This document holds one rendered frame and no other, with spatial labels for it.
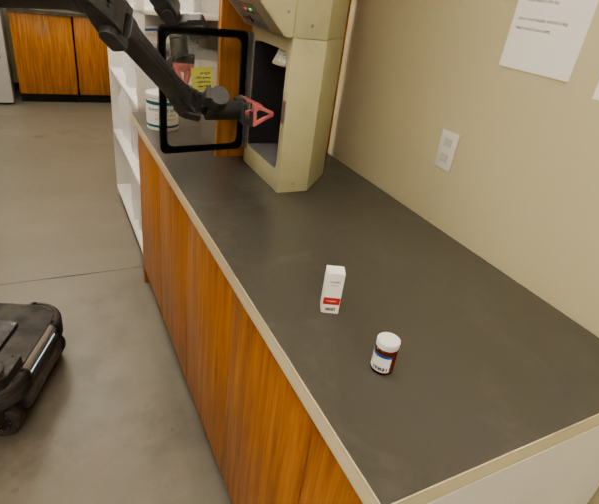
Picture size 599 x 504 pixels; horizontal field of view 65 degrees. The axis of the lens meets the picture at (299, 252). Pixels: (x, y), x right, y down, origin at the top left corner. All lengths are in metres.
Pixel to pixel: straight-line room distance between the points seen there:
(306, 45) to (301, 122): 0.22
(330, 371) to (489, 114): 0.86
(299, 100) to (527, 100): 0.63
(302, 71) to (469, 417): 1.04
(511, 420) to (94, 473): 1.43
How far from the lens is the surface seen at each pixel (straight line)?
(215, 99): 1.45
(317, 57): 1.50
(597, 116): 1.26
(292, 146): 1.54
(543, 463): 1.02
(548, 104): 1.33
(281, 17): 1.44
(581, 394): 1.07
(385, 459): 0.79
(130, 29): 1.27
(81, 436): 2.04
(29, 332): 2.15
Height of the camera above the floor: 1.54
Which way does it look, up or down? 29 degrees down
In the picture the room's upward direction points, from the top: 8 degrees clockwise
